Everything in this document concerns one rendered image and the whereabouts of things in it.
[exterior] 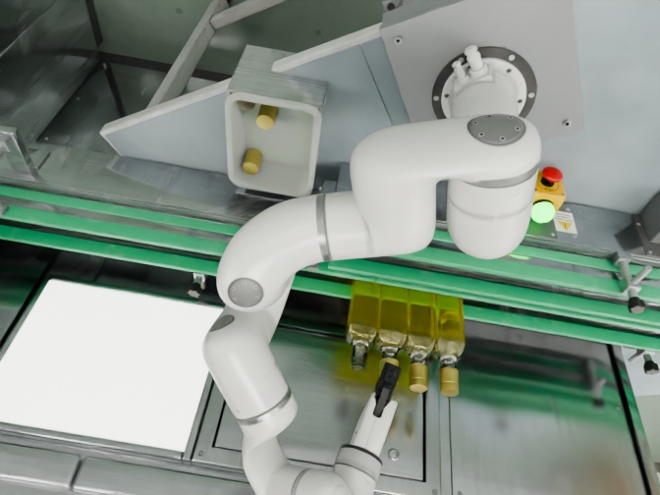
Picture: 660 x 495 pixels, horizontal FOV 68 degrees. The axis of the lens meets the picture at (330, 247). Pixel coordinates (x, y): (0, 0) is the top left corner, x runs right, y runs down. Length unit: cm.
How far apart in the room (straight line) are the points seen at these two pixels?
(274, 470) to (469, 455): 46
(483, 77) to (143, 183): 73
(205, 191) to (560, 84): 71
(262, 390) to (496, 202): 38
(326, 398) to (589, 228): 64
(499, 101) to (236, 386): 52
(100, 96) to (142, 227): 77
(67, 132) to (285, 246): 118
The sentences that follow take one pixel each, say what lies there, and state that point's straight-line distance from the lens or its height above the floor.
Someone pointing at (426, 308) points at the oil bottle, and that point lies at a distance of 102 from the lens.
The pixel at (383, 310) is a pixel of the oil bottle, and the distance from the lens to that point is 99.
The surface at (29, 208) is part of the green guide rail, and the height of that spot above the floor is 93.
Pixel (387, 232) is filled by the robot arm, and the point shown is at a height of 119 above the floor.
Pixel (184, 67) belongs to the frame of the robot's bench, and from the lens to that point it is 141.
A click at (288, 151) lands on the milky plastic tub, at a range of 105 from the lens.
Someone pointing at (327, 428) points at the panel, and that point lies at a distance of 104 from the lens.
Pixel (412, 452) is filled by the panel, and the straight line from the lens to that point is 106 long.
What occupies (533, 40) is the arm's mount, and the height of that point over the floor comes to 86.
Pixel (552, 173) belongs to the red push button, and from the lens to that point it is 105.
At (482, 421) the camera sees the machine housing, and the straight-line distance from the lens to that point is 117.
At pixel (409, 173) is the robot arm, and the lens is 51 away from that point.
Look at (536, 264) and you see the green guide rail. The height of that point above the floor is 93.
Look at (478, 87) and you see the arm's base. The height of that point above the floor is 92.
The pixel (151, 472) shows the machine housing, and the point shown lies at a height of 135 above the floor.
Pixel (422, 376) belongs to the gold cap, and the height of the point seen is 114.
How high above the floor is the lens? 156
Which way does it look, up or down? 39 degrees down
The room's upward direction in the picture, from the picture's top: 171 degrees counter-clockwise
